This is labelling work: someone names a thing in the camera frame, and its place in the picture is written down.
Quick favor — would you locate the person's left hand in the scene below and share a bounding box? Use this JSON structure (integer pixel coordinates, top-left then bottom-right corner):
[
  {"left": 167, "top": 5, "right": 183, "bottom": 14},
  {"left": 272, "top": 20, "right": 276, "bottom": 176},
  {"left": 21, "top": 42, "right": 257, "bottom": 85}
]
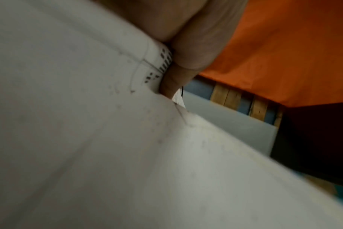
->
[{"left": 149, "top": 0, "right": 249, "bottom": 99}]

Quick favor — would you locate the white printed paper sheet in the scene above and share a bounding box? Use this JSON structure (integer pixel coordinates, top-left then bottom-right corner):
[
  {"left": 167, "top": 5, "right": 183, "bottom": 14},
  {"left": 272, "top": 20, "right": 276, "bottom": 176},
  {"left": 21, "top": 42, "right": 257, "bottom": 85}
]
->
[{"left": 0, "top": 0, "right": 343, "bottom": 229}]

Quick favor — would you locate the orange cloth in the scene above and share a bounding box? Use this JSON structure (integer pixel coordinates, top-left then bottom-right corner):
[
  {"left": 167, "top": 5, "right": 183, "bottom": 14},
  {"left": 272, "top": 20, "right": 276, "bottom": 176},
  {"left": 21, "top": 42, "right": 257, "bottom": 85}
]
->
[{"left": 199, "top": 0, "right": 343, "bottom": 108}]

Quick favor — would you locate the grey board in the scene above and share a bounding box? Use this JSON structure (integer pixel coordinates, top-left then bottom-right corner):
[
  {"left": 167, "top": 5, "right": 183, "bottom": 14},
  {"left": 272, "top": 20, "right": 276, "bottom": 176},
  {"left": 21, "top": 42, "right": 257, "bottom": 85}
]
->
[{"left": 182, "top": 89, "right": 280, "bottom": 157}]

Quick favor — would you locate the dark cabinet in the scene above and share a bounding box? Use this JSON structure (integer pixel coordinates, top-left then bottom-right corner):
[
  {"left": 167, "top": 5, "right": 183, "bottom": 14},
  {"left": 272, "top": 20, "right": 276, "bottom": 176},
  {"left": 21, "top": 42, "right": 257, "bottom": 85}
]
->
[{"left": 270, "top": 101, "right": 343, "bottom": 189}]

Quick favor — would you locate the wooden slatted frame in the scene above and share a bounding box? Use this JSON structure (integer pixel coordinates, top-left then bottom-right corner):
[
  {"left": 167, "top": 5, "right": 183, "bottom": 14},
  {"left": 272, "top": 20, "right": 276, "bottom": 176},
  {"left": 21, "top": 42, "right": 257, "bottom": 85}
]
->
[{"left": 210, "top": 82, "right": 285, "bottom": 128}]

